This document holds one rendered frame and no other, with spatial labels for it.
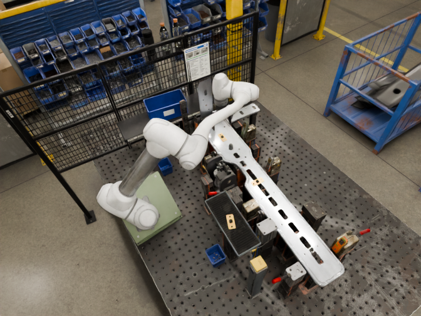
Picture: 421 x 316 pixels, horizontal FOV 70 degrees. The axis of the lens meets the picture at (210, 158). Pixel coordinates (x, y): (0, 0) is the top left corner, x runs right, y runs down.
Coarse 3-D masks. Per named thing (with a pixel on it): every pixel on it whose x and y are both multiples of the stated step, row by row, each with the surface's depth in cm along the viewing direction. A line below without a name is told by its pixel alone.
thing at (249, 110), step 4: (252, 104) 244; (244, 108) 241; (248, 108) 241; (252, 108) 241; (256, 108) 240; (236, 112) 239; (244, 112) 238; (248, 112) 238; (252, 112) 238; (256, 112) 239; (236, 116) 236; (240, 116) 236; (244, 116) 236; (228, 120) 234; (232, 120) 233; (236, 120) 234
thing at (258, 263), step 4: (260, 256) 148; (252, 260) 147; (256, 260) 147; (260, 260) 147; (252, 264) 146; (256, 264) 146; (260, 264) 146; (264, 264) 146; (256, 268) 145; (260, 268) 144
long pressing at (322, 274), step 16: (224, 128) 228; (224, 144) 218; (240, 144) 217; (224, 160) 208; (240, 160) 208; (256, 176) 198; (256, 192) 190; (272, 192) 190; (272, 208) 183; (288, 208) 182; (304, 224) 175; (288, 240) 169; (320, 240) 169; (304, 256) 163; (320, 256) 162; (320, 272) 157; (336, 272) 157
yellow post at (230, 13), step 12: (228, 0) 220; (240, 0) 219; (228, 12) 226; (240, 12) 225; (228, 24) 234; (240, 24) 233; (228, 36) 242; (228, 48) 250; (228, 60) 259; (228, 72) 269; (240, 72) 267
